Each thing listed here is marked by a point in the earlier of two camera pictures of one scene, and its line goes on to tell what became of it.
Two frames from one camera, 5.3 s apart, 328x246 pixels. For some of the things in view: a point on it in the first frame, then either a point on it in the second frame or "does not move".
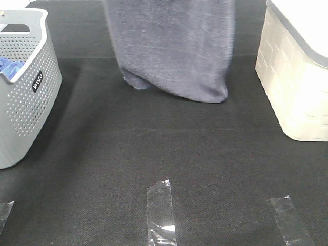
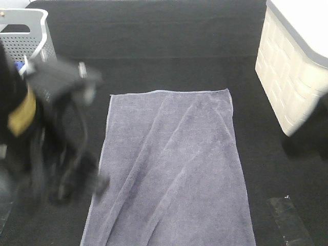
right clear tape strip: x=293 y=231 does not move
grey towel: x=182 y=47 to x=170 y=173
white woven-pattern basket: x=292 y=63 does not move
